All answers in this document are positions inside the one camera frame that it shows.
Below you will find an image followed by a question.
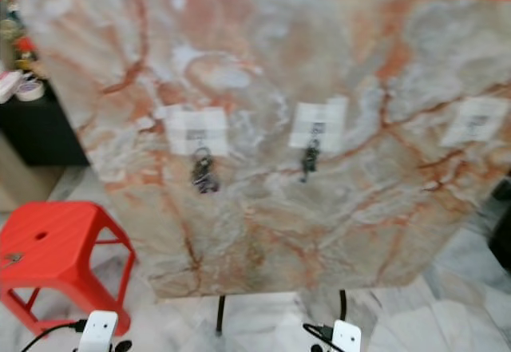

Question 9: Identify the black TV cabinet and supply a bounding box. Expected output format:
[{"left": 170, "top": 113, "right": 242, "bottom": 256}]
[{"left": 0, "top": 81, "right": 90, "bottom": 167}]

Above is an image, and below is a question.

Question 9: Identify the white tape roll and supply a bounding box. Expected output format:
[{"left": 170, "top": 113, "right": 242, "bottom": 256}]
[{"left": 16, "top": 77, "right": 46, "bottom": 101}]

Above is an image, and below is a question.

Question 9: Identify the pink white packet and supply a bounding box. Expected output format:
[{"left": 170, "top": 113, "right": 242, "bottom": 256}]
[{"left": 0, "top": 69, "right": 23, "bottom": 104}]

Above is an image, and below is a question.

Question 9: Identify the red plastic stool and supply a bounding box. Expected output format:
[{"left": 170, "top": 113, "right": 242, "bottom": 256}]
[{"left": 0, "top": 200, "right": 137, "bottom": 338}]

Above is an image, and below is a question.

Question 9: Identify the red gold ornament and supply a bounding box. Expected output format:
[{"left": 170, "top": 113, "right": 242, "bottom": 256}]
[{"left": 12, "top": 37, "right": 41, "bottom": 77}]

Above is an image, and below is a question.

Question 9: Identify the colourful hanging ornament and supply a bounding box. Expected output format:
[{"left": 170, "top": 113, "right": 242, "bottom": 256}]
[{"left": 0, "top": 0, "right": 25, "bottom": 42}]

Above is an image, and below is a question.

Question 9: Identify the key bunch with large rings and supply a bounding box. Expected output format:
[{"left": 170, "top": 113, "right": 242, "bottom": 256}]
[{"left": 190, "top": 146, "right": 220, "bottom": 195}]

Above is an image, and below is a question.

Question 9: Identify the marble pattern folding table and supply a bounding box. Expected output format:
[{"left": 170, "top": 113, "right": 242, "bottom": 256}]
[{"left": 12, "top": 0, "right": 511, "bottom": 301}]

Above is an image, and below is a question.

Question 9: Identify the slim dark key bunch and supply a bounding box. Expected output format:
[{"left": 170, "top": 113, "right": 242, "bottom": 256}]
[{"left": 299, "top": 140, "right": 322, "bottom": 184}]

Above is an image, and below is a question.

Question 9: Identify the dark grey sofa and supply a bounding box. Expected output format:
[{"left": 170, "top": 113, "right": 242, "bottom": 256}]
[{"left": 487, "top": 175, "right": 511, "bottom": 273}]

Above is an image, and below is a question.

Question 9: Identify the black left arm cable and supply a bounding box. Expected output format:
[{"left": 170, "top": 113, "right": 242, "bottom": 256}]
[{"left": 20, "top": 318, "right": 89, "bottom": 352}]

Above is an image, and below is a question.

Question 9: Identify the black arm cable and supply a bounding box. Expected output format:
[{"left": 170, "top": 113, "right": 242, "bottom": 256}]
[
  {"left": 20, "top": 318, "right": 89, "bottom": 352},
  {"left": 303, "top": 322, "right": 336, "bottom": 345}
]

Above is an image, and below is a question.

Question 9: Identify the clear adhesive wall hook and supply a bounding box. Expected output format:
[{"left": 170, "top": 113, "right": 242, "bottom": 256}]
[
  {"left": 441, "top": 97, "right": 508, "bottom": 149},
  {"left": 290, "top": 97, "right": 351, "bottom": 152},
  {"left": 164, "top": 106, "right": 230, "bottom": 157}
]

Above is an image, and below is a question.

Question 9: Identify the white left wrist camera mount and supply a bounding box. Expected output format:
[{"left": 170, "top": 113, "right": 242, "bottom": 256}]
[{"left": 78, "top": 310, "right": 119, "bottom": 352}]

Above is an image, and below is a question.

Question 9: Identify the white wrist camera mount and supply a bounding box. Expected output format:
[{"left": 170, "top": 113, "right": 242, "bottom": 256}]
[
  {"left": 78, "top": 310, "right": 119, "bottom": 352},
  {"left": 331, "top": 320, "right": 362, "bottom": 352}
]

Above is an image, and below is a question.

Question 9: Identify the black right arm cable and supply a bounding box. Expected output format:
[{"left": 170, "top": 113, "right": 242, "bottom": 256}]
[{"left": 303, "top": 322, "right": 336, "bottom": 345}]

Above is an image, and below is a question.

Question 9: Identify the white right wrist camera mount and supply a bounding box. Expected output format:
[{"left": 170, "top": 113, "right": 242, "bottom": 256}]
[{"left": 331, "top": 320, "right": 362, "bottom": 352}]

